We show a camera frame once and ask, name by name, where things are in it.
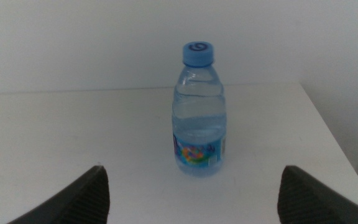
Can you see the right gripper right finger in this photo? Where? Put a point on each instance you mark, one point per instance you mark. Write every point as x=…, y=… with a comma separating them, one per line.
x=309, y=202

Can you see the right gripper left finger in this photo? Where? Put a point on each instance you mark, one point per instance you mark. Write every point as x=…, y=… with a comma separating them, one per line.
x=82, y=202

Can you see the water bottle blue cap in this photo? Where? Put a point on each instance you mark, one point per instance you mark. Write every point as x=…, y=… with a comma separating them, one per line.
x=199, y=124

